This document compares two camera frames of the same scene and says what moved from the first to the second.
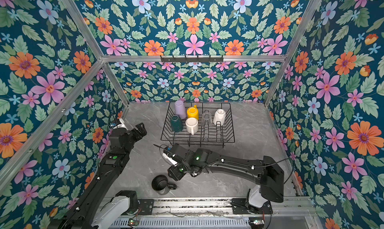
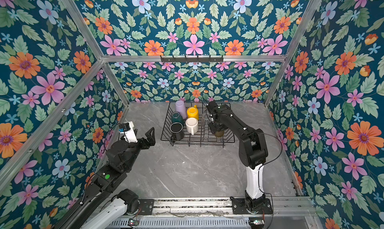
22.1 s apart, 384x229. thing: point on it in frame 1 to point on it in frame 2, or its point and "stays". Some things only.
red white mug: x=192 y=125 stays
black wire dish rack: x=205 y=123 stays
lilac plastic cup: x=180 y=109 stays
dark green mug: x=176 y=123 stays
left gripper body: x=136 y=136 to x=143 y=144
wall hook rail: x=217 y=59 stays
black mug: x=160 y=184 to x=177 y=128
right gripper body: x=178 y=171 to x=214 y=127
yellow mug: x=192 y=112 stays
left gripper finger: x=141 y=128 to x=150 y=135
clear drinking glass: x=206 y=120 stays
